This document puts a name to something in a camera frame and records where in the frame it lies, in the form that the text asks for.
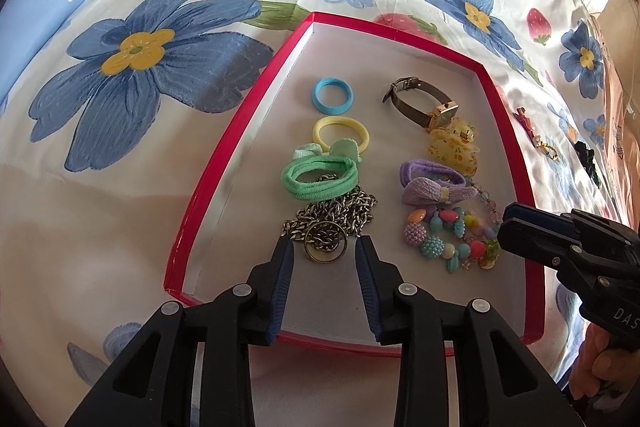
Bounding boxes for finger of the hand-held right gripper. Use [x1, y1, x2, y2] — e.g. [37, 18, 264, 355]
[504, 202, 640, 258]
[496, 219, 632, 281]

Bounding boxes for green hair tie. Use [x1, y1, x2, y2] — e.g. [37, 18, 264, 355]
[280, 139, 362, 202]

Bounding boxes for silver chain necklace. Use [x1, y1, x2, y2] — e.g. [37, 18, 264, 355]
[282, 174, 380, 265]

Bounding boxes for red bow hair clip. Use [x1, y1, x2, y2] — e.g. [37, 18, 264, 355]
[514, 106, 561, 162]

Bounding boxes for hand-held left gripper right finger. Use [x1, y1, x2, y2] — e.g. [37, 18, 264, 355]
[354, 236, 586, 427]

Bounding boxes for colourful bead bracelet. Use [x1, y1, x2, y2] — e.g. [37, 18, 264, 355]
[404, 187, 503, 274]

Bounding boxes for person's right hand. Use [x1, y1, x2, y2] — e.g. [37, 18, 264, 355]
[567, 323, 640, 404]

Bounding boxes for red shallow box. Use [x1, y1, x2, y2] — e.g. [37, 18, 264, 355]
[164, 11, 547, 358]

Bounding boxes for purple bow hair tie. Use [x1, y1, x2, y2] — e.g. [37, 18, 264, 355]
[398, 159, 481, 208]

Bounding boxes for yellow translucent hair claw clip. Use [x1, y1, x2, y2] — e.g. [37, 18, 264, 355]
[426, 118, 482, 170]

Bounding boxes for gold wristwatch with olive strap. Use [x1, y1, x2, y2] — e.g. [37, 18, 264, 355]
[382, 77, 460, 130]

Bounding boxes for black hair clip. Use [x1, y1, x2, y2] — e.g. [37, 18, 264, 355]
[574, 141, 605, 188]

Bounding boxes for blue floral pillow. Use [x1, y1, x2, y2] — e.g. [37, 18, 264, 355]
[0, 0, 131, 108]

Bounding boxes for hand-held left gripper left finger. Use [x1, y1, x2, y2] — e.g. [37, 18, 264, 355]
[65, 236, 296, 427]

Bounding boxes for blue hair tie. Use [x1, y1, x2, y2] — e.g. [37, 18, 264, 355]
[312, 78, 355, 116]

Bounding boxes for yellow hair tie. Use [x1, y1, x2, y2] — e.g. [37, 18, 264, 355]
[312, 117, 370, 154]

